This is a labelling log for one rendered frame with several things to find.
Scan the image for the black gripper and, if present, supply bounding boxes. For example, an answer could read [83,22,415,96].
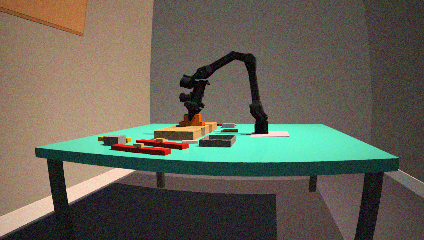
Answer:
[184,90,205,122]

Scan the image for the yellow rectangular bar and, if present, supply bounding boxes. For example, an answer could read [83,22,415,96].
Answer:
[98,136,132,143]

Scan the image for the red long bar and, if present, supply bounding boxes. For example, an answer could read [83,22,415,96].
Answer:
[111,143,172,156]
[136,138,189,150]

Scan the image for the orange rectangular block with dark square frame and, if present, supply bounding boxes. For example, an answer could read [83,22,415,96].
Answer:
[179,114,206,127]

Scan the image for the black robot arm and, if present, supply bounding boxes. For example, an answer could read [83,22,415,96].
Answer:
[179,51,269,135]

